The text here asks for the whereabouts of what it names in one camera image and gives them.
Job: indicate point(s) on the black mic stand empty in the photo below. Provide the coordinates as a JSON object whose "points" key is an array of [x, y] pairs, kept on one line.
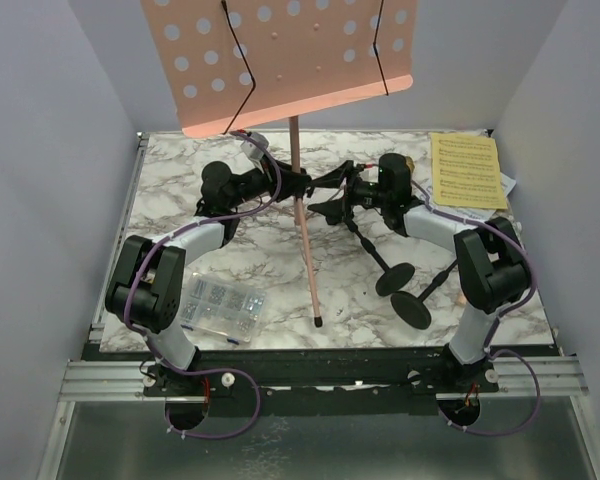
{"points": [[393, 277]]}

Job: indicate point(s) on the gold microphone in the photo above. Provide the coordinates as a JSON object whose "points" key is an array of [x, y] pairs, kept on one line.
{"points": [[410, 163]]}

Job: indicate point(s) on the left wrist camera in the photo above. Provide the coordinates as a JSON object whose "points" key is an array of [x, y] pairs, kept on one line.
{"points": [[255, 147]]}

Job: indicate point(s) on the pink music stand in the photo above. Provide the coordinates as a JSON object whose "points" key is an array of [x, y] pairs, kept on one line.
{"points": [[232, 65]]}

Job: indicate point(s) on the black mounting rail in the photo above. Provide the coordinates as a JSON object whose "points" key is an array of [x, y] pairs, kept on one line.
{"points": [[234, 383]]}

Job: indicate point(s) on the clear screw organizer box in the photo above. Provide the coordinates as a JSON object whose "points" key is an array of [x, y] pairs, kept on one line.
{"points": [[226, 309]]}

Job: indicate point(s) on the black mic stand with clip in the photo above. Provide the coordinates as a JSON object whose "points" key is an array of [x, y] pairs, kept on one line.
{"points": [[412, 309]]}

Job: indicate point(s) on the yellow sheet music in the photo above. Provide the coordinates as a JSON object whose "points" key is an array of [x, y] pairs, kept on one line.
{"points": [[466, 172]]}

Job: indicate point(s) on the white sheet music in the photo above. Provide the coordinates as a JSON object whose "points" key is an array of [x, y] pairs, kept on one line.
{"points": [[478, 214]]}

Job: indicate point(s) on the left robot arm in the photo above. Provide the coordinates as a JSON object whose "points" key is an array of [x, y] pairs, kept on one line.
{"points": [[144, 292]]}

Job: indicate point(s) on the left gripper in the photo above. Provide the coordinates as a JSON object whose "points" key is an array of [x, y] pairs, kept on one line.
{"points": [[290, 181]]}

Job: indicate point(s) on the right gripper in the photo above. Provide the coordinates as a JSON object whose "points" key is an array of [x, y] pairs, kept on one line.
{"points": [[351, 187]]}

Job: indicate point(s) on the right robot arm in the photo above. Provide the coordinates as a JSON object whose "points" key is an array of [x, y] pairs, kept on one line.
{"points": [[494, 270]]}

